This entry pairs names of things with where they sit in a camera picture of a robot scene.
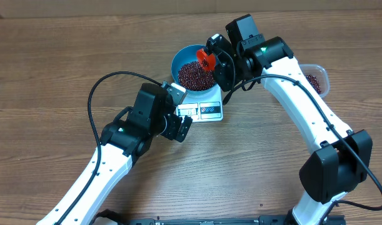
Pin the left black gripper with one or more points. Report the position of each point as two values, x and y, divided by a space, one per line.
170 131

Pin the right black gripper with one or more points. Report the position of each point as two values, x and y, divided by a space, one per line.
222 76

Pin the orange measuring scoop blue handle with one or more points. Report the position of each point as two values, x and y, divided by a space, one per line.
206 61

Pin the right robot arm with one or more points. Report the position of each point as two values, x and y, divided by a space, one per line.
339 157

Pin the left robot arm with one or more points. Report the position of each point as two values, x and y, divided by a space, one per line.
121 144

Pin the white digital kitchen scale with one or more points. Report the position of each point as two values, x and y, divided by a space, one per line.
202 106

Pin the red beans in bowl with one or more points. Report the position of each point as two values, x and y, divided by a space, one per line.
194 78

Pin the blue metal bowl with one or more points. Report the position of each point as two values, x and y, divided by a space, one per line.
184 56

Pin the red beans in container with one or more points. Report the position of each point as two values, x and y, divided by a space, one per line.
314 82

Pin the clear plastic container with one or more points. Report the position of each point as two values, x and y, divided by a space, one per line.
320 73

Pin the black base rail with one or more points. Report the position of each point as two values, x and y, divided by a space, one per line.
108 217

